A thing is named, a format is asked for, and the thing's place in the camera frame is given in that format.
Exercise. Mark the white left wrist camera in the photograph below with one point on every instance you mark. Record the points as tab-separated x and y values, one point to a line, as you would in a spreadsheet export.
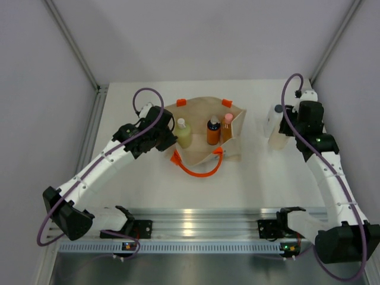
142	113

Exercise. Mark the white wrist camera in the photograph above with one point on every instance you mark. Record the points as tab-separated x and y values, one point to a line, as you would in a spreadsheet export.
306	95
142	113

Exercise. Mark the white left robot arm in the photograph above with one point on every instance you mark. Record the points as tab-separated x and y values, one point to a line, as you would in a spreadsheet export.
69	205

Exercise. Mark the right aluminium frame post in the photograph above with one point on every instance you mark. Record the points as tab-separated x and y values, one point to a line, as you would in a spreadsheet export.
337	35

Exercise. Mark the green pump lotion bottle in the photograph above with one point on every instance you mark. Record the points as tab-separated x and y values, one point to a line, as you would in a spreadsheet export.
183	132

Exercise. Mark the orange bottle blue spray top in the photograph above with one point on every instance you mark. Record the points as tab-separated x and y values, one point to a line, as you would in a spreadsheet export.
213	130

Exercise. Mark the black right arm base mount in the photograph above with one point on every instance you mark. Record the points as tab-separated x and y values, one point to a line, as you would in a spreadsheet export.
271	229

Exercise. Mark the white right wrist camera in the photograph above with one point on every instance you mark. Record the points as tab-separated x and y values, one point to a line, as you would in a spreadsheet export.
306	95

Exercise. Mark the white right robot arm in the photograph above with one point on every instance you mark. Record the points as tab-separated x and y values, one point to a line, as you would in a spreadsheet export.
346	236

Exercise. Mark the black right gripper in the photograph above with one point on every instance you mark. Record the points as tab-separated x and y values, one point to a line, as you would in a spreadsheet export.
284	130

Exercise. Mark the white square bottle black cap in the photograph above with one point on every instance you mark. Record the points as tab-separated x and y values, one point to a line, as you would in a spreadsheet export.
273	119

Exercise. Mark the slotted grey cable duct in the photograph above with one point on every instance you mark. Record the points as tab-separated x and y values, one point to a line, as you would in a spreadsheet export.
159	247

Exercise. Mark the beige canvas bag orange handles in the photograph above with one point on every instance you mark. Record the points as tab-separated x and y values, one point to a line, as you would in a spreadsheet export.
201	159

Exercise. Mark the amber bottle pink cap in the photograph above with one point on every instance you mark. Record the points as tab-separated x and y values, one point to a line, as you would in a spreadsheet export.
226	127

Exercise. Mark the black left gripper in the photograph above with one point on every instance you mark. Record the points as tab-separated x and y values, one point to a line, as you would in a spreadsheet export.
170	141

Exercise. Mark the aluminium frame post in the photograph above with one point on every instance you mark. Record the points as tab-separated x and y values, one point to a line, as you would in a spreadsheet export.
337	35
72	44

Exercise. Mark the cream cylindrical bottle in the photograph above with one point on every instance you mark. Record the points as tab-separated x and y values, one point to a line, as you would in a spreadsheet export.
277	141

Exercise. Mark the left aluminium frame post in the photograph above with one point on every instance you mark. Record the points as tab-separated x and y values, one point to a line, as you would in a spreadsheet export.
72	44

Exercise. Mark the aluminium rail base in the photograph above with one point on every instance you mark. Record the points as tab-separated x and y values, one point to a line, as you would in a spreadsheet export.
186	224

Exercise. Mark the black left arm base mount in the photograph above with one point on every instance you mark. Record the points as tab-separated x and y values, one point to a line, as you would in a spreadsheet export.
137	229

